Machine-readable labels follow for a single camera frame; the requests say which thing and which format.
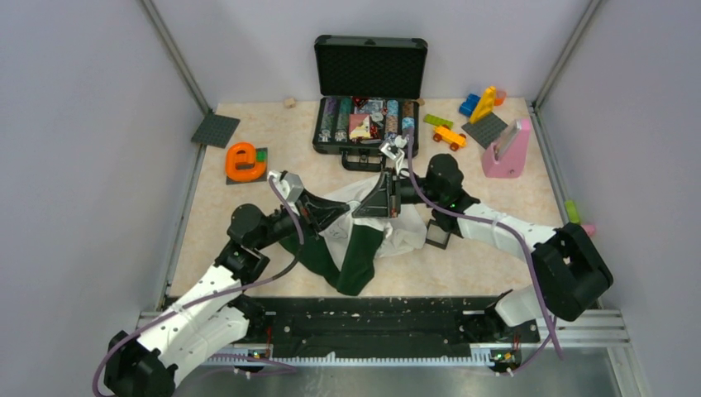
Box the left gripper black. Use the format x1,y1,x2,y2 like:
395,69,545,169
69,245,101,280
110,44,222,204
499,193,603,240
255,189,351,251

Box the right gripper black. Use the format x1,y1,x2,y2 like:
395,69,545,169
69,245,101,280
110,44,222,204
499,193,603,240
353,167,443,218

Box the white and green garment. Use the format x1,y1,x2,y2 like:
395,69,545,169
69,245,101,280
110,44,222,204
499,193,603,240
298,204,427,296

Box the black square frame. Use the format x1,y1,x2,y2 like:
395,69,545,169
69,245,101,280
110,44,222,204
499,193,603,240
425,219,451,250

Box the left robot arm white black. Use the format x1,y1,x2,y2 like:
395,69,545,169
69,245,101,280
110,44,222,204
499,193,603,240
93,191,351,396

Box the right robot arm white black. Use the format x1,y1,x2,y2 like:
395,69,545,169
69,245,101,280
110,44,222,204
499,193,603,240
352,154,613,341

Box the orange letter e toy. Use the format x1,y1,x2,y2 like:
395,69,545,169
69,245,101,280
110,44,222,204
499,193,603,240
225,142,268,183

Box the yellow orange toy car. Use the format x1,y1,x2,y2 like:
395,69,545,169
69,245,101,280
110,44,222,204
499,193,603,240
432,125,467,151

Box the green flat brick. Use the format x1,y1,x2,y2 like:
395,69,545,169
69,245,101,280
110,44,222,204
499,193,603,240
423,114,454,129

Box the black poker chip case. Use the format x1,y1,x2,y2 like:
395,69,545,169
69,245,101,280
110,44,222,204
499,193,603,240
312,35,428,172

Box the dark grey baseplate left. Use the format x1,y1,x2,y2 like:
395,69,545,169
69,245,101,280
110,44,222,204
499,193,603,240
191,112,241,149

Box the dark grey baseplate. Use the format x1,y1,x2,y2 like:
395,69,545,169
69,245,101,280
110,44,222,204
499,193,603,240
191,112,241,149
461,112,508,149

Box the dark grey baseplate right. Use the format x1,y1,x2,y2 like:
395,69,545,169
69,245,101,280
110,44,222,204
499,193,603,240
461,112,508,149

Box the blue toy brick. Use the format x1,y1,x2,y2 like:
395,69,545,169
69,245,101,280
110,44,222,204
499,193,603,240
458,93,481,117

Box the pink metronome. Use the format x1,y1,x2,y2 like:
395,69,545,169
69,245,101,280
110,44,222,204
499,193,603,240
481,118,532,179

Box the yellow triangular toy brick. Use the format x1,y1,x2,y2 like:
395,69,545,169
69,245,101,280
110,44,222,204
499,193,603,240
469,86,497,124

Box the orange toy cup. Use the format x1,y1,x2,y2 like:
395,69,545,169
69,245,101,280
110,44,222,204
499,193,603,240
494,89,508,107

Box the green and pink bricks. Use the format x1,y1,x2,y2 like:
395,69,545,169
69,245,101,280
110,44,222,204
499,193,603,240
564,199,596,237

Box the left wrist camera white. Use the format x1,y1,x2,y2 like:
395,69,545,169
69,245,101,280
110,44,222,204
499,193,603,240
268,170,305,215

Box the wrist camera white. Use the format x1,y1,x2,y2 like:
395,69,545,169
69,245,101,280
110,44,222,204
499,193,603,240
268,170,305,215
379,135,409,175

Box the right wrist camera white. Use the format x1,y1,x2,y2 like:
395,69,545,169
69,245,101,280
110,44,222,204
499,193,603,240
379,135,409,175

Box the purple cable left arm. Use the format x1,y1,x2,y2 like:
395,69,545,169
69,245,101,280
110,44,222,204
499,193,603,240
91,176,306,397

